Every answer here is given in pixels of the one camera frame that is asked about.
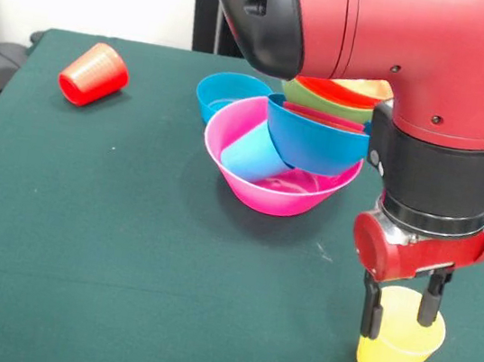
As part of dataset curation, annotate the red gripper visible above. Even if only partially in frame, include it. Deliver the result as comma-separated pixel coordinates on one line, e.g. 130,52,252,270
337,193,484,356

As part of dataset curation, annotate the yellow cup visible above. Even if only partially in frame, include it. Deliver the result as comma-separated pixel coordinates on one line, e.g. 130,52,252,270
353,281,453,362

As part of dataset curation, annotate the large pink bowl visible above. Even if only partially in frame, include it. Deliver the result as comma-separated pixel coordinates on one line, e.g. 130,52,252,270
193,88,371,229

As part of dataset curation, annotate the large blue bowl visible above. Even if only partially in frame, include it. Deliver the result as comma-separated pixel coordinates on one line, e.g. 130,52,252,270
257,91,376,183

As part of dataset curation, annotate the small crimson bowl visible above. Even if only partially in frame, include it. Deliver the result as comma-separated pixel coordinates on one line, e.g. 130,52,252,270
280,100,370,135

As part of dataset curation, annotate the blue cup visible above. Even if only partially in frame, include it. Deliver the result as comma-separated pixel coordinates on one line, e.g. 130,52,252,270
217,119,301,190

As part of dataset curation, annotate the large orange bowl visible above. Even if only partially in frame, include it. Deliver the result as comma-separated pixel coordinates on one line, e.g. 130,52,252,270
292,67,397,115

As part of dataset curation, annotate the green bowl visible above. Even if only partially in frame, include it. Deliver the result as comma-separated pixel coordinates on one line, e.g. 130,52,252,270
278,77,378,127

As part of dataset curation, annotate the red cup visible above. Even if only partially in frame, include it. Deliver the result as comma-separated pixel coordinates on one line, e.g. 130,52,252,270
54,36,134,113

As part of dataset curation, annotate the small blue bowl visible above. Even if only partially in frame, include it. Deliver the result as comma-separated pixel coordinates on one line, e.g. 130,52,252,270
191,68,277,134

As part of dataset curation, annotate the dark green tablecloth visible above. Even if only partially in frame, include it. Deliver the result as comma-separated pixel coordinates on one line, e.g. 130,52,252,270
0,20,484,362

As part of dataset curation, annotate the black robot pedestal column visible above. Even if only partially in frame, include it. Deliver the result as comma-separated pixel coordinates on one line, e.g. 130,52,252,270
179,0,254,59

